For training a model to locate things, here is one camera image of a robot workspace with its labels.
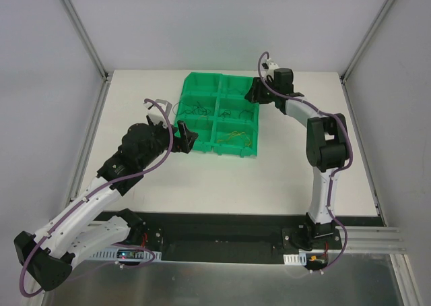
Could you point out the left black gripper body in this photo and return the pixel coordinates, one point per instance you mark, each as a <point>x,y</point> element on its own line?
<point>177,140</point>

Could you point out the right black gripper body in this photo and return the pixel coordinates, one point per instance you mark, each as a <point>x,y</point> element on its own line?
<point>261,92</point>

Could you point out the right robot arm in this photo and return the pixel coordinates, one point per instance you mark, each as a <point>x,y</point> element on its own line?
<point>328,150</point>

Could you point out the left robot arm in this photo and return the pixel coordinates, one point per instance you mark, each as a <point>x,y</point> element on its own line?
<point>52,252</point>

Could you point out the green six-compartment bin tray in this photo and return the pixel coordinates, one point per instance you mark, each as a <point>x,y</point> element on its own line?
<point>213,105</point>

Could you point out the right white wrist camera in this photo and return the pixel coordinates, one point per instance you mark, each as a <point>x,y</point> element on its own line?
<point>269,66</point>

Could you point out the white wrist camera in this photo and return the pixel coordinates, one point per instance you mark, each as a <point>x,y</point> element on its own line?
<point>269,66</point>
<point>156,116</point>

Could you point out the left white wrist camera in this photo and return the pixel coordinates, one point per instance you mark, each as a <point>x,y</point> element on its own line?
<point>156,116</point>

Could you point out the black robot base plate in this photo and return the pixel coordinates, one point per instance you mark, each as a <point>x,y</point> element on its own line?
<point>229,238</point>

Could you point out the left white cable duct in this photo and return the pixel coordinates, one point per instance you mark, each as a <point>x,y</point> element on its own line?
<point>126,255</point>

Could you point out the white cable duct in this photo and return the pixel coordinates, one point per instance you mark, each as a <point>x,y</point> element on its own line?
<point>298,259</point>
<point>126,255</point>

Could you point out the left aluminium frame post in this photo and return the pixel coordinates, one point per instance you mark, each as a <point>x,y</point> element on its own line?
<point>84,37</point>

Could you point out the aluminium frame post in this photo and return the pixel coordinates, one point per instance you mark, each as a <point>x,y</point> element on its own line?
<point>84,37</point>
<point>367,38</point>

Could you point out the right aluminium frame post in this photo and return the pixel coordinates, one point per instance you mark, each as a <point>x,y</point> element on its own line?
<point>367,38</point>

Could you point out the right white cable duct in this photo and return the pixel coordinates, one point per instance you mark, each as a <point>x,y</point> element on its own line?
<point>298,259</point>

